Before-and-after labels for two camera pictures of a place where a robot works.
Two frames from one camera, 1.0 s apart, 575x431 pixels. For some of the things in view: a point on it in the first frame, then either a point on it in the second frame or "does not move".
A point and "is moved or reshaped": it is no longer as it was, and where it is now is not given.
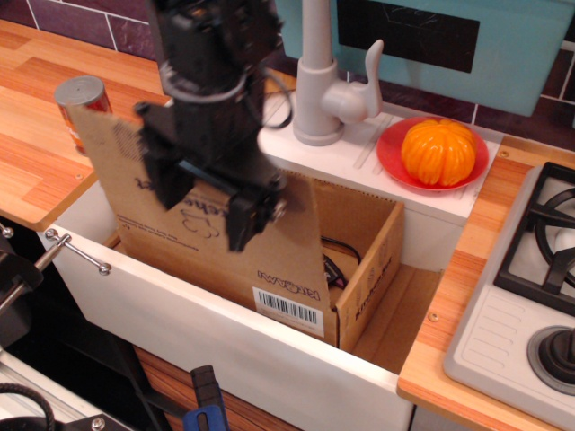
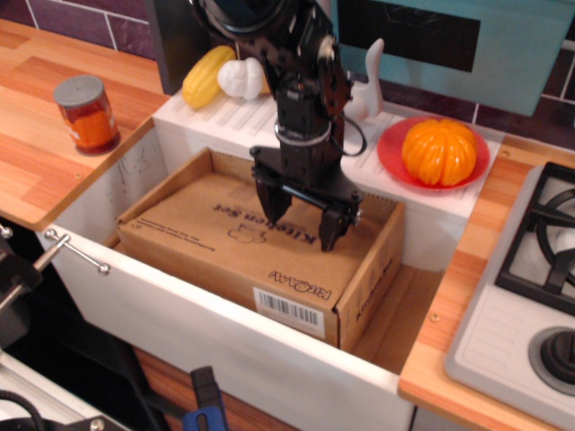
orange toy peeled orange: x=439 y=152 does not move
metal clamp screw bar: x=66 y=240 does not move
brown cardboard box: x=325 y=264 is moved or reshaped
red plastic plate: x=389 y=156 does not move
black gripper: x=219 y=142 -> x=314 y=171
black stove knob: x=551 y=356 does not move
